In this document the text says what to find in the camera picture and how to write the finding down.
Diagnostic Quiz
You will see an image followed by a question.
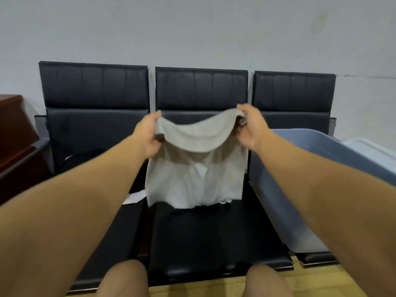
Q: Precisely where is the white bin lid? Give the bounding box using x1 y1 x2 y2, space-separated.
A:
342 138 396 176

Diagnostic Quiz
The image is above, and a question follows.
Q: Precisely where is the person's left forearm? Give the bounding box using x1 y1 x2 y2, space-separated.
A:
0 134 151 297

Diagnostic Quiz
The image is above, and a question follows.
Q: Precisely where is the person's right leg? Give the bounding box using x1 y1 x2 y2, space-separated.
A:
246 263 293 297

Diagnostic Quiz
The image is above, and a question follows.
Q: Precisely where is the person's right hand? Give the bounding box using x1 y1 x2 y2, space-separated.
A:
236 104 273 153

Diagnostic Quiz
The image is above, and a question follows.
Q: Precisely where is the brown wooden cabinet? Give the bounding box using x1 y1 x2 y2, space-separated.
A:
0 94 52 205

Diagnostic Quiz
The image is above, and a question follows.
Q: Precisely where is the blue-grey plastic bin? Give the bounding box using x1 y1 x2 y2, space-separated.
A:
248 128 396 254

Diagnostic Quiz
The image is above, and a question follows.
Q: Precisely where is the grey garment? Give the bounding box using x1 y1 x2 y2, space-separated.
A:
144 108 250 210

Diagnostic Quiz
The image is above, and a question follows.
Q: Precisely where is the black leather bench chair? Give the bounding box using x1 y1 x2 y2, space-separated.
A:
250 71 340 269
34 61 151 293
147 67 294 287

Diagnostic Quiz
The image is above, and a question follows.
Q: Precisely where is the person's leg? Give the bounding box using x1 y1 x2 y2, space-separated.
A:
96 259 151 297
246 263 293 297

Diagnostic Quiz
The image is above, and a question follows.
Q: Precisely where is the person's right forearm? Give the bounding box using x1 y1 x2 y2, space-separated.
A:
255 130 396 297

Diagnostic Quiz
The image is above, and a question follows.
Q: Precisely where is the black garment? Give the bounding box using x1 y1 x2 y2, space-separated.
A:
57 148 149 195

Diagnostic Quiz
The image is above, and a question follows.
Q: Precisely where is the person's left leg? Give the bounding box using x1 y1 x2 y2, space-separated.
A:
96 259 151 297

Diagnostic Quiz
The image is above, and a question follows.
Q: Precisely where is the grey tank top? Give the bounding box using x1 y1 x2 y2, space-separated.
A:
122 190 148 205

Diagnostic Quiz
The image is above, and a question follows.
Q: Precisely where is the person's left hand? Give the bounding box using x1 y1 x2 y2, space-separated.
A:
131 110 163 160

